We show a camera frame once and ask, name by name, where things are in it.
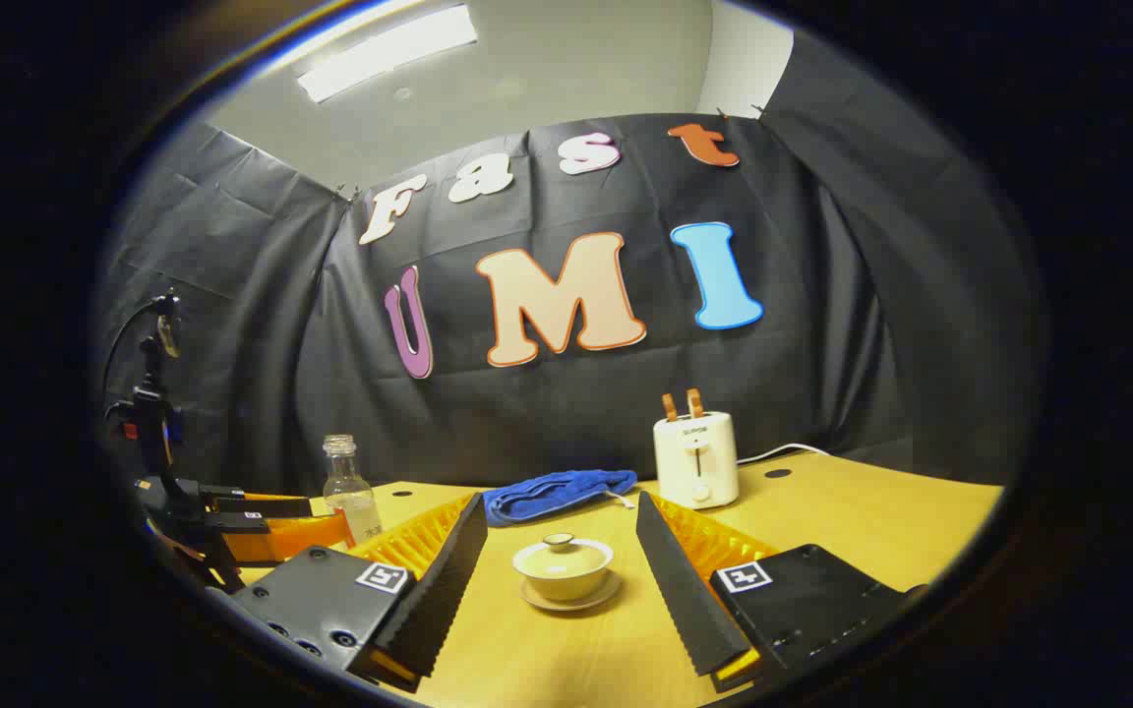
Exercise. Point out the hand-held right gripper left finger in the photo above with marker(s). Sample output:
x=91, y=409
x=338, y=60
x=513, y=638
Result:
x=439, y=590

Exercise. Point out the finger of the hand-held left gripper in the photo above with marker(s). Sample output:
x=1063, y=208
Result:
x=306, y=536
x=271, y=507

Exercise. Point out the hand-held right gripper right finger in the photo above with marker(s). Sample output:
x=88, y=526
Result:
x=685, y=600

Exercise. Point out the clear glass water bottle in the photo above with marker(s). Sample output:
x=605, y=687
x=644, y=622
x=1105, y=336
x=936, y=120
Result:
x=350, y=492

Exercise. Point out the cream ceramic teacup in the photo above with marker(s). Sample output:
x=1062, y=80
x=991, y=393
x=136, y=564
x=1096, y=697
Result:
x=564, y=585

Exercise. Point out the cream teacup lid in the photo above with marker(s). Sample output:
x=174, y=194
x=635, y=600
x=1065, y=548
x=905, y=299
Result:
x=559, y=553

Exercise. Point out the cream teacup saucer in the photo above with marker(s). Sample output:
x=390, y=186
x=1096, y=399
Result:
x=606, y=593

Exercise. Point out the white toaster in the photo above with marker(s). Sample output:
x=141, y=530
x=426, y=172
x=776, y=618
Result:
x=694, y=462

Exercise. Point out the blue towel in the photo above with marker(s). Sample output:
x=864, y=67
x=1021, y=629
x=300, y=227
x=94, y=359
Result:
x=557, y=492

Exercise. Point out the bread slice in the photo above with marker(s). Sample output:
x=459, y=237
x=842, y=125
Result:
x=670, y=407
x=694, y=403

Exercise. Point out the black backdrop cloth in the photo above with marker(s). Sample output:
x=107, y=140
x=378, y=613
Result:
x=822, y=295

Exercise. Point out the ceiling light panel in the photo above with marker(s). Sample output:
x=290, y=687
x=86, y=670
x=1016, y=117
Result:
x=385, y=54

